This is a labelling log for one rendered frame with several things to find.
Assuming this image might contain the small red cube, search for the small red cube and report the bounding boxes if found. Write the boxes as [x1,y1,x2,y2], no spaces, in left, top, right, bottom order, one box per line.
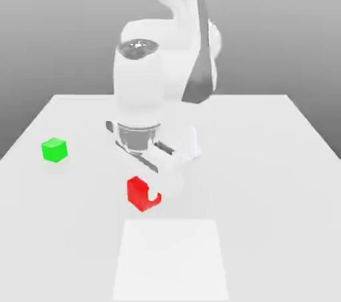
[127,176,163,213]

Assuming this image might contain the small green cube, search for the small green cube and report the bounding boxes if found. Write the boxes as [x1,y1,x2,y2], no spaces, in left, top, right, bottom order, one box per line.
[41,137,69,164]

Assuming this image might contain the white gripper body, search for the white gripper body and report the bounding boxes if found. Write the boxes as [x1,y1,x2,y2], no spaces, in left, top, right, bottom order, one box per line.
[114,140,186,184]

